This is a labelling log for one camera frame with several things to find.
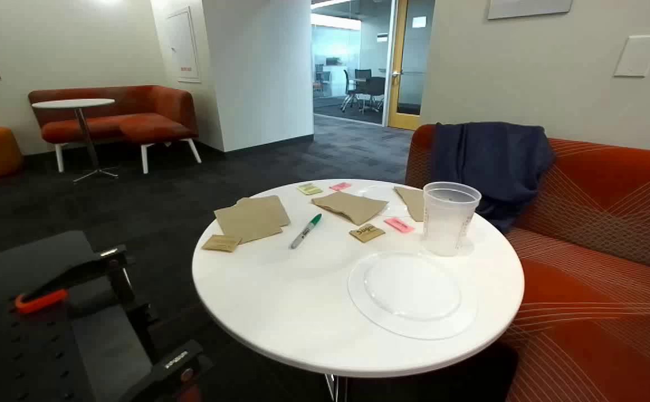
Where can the green capped grey marker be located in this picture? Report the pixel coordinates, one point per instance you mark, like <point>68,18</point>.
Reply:
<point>304,233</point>

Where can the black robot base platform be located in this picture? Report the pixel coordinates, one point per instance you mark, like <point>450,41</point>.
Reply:
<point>73,352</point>

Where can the pink sweetener packet near cup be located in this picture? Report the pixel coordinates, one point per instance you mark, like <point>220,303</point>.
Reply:
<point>398,223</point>

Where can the brown paper napkin by cup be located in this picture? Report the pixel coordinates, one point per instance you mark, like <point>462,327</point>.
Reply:
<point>412,199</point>

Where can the transparent plastic cup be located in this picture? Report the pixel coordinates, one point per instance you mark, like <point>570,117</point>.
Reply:
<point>446,212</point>

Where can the pink sweetener packet far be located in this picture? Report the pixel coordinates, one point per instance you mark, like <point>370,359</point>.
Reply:
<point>339,187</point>

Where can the yellow green sugar packet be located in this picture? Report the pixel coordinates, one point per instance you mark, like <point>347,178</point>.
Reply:
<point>308,188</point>

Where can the brown paper napkin centre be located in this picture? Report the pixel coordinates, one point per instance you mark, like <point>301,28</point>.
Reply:
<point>348,206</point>

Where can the small brown sugar packet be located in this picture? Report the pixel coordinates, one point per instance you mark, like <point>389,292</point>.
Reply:
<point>366,233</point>

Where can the large brown paper napkin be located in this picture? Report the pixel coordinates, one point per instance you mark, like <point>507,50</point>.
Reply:
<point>251,220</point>

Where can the office chair behind glass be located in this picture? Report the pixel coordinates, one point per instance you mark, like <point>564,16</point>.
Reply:
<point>360,83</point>

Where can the small brown paper piece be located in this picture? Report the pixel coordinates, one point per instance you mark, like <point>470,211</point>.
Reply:
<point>221,244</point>

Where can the clear plastic plate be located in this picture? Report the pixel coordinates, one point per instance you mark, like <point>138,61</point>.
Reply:
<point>408,296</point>

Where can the navy blue jacket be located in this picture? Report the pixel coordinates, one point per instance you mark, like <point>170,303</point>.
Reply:
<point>502,162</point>

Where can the orange bench sofa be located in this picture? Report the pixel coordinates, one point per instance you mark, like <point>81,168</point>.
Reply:
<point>141,115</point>

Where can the small round white side table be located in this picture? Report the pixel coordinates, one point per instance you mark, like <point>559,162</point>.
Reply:
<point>78,107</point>

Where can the orange patterned sofa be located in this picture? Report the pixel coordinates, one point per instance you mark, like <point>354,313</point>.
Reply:
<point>584,327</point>

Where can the wooden door frame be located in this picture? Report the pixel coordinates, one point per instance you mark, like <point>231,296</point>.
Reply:
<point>395,70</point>

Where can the black camera stand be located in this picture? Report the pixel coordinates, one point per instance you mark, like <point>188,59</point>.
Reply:
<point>172,362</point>

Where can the white wall plate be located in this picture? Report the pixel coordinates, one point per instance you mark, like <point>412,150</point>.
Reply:
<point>634,56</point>

